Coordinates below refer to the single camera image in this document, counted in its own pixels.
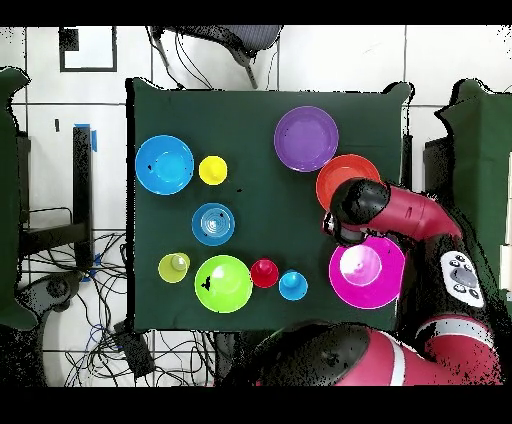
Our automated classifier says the purple plastic bowl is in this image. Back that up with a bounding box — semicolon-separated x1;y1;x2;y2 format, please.
273;105;340;174

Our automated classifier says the red plastic cup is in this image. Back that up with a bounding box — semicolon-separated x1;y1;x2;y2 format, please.
250;258;280;289

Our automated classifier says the orange plastic bowl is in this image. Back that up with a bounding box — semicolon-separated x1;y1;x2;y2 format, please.
315;153;382;213

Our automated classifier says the black metal frame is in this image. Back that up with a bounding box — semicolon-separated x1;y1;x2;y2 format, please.
401;134;454;193
17;125;95;273

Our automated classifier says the translucent yellow-green plastic cup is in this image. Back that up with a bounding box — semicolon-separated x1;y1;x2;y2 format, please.
157;251;192;285

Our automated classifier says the black floor device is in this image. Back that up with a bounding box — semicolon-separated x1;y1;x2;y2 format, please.
17;270;84;318

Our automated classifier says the pink plastic bowl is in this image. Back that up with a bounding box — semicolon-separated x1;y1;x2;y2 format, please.
328;235;406;310

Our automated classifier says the large light blue bowl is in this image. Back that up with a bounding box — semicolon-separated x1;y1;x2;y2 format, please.
134;134;196;197

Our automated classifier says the dark green table cloth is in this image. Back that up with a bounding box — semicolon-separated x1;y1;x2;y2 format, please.
125;76;413;336

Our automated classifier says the green cloth side table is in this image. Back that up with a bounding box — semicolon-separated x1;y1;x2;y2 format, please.
0;66;39;331
435;78;512;338

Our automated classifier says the blue plastic cup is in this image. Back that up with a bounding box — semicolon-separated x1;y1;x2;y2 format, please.
278;269;310;302

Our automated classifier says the black power strip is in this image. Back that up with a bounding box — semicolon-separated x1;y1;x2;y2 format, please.
112;319;156;379

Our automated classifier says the small dark blue bowl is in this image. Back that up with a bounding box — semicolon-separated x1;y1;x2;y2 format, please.
190;202;236;247

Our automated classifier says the grey office chair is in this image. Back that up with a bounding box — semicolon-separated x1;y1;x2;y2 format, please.
151;25;285;90

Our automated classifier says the green plastic bowl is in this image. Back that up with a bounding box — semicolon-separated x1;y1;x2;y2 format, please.
194;254;254;314

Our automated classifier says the yellow plastic cup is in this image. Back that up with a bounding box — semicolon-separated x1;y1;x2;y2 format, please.
198;155;229;186

